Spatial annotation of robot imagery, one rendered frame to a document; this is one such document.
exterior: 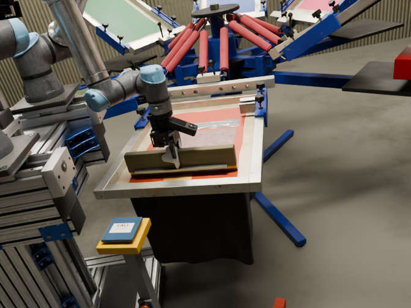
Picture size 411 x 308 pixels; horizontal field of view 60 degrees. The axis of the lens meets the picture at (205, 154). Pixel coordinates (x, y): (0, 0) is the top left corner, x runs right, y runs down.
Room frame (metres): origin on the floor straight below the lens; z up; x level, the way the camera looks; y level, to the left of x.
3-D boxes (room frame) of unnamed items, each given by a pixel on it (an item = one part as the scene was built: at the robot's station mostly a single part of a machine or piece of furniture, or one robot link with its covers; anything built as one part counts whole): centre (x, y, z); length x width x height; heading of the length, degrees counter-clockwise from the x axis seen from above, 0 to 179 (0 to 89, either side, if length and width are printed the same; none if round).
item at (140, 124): (1.68, 0.24, 0.97); 0.30 x 0.05 x 0.07; 165
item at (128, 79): (1.19, 0.20, 1.30); 0.11 x 0.11 x 0.08; 44
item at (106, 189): (1.37, 0.03, 0.97); 0.79 x 0.58 x 0.04; 165
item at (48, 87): (1.42, 0.58, 1.31); 0.15 x 0.15 x 0.10
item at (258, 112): (1.53, -0.30, 0.97); 0.30 x 0.05 x 0.07; 165
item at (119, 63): (2.87, 0.23, 0.91); 1.34 x 0.41 x 0.08; 45
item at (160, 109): (1.13, 0.12, 1.22); 0.08 x 0.08 x 0.05
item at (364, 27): (2.57, -0.89, 0.91); 1.34 x 0.41 x 0.08; 105
